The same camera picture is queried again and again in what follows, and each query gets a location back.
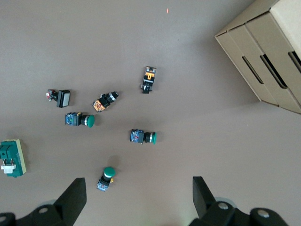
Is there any black square push button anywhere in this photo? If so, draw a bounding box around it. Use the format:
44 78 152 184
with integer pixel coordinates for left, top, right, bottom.
46 89 71 108

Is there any green mushroom push button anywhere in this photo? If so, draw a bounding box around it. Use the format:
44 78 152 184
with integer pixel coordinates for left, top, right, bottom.
65 112 95 128
96 166 117 193
129 128 158 145

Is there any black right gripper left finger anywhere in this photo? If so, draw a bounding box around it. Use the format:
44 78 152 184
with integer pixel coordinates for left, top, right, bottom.
0 178 87 226

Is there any brown cardboard box with slots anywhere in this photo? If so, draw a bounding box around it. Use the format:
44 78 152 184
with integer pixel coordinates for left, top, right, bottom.
214 0 301 115

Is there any green load switch white lever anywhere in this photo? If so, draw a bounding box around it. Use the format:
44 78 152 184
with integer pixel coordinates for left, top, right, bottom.
0 138 28 178

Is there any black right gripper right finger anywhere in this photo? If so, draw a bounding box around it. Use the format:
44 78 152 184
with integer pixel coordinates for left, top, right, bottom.
189 176 292 226

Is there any black selector switch orange block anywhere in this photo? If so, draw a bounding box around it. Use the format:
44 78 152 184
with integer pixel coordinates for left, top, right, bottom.
91 91 119 113
140 66 158 94

